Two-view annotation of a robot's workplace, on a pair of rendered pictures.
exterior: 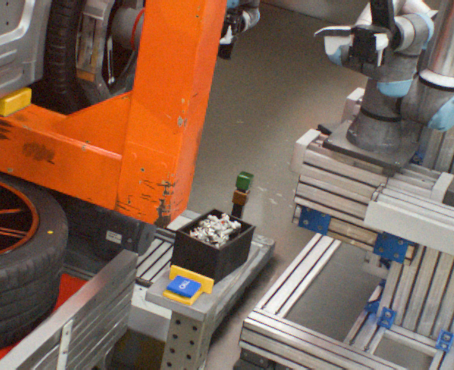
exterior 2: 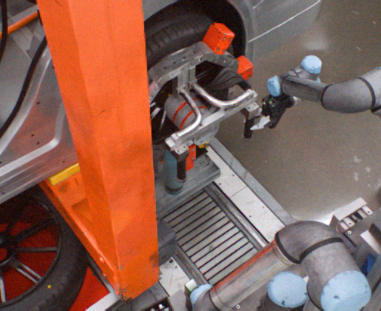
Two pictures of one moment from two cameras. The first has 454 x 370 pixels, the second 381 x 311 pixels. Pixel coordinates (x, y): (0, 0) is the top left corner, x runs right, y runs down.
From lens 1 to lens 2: 2.13 m
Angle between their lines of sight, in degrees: 40
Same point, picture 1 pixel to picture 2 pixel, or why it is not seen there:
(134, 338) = not seen: outside the picture
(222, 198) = (313, 165)
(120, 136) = not seen: hidden behind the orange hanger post
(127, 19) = (171, 108)
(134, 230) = not seen: hidden behind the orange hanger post
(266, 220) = (334, 199)
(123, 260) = (111, 300)
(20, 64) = (58, 160)
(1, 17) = (28, 144)
